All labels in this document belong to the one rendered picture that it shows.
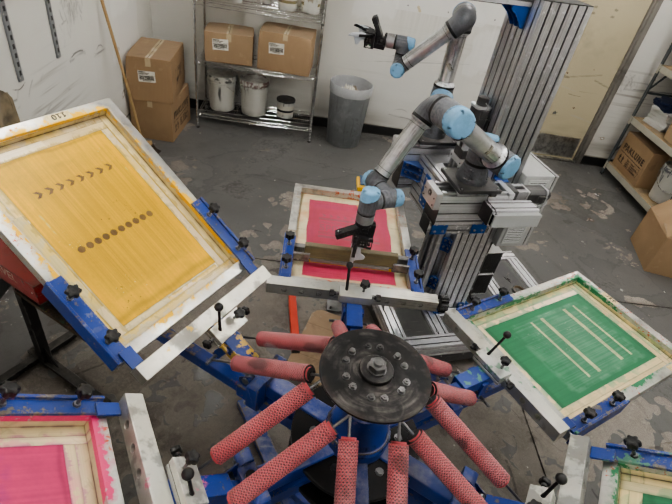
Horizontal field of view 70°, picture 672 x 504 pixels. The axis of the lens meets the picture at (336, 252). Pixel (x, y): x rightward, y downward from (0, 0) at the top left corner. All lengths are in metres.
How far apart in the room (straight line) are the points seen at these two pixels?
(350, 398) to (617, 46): 5.52
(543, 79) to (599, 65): 3.77
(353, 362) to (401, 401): 0.16
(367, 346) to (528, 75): 1.57
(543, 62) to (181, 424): 2.46
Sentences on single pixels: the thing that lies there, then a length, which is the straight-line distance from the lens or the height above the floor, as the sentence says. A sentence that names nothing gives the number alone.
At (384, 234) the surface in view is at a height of 0.96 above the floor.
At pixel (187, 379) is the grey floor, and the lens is 2.87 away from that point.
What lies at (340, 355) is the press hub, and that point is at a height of 1.31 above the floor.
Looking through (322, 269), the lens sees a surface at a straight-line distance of 2.08.
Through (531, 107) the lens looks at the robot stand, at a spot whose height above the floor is 1.58.
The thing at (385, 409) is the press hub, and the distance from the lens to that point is 1.22.
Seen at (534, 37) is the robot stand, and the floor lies 1.88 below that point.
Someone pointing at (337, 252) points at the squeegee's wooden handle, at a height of 1.04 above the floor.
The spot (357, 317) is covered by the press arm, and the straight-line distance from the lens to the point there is 1.78.
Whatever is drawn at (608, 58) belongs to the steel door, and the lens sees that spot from 6.29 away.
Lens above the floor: 2.29
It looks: 38 degrees down
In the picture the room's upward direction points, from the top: 11 degrees clockwise
